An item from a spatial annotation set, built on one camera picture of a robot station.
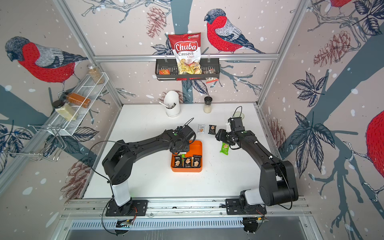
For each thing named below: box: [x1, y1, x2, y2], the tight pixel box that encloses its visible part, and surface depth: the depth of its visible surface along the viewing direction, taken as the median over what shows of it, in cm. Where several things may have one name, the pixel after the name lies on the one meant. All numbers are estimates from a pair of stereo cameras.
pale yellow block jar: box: [52, 100, 79, 121], surface depth 68 cm
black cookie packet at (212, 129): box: [208, 124, 217, 135], surface depth 106 cm
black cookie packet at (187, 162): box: [183, 157, 192, 168], surface depth 88 cm
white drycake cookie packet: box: [197, 124, 206, 134], surface depth 106 cm
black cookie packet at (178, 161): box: [174, 155, 183, 168], surface depth 88 cm
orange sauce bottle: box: [65, 92, 92, 109], surface depth 74 cm
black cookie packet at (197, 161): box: [193, 155, 202, 168], surface depth 89 cm
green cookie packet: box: [220, 142, 229, 156], surface depth 96 cm
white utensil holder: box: [164, 90, 181, 118], surface depth 109 cm
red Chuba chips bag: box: [168, 32, 203, 75], surface depth 85 cm
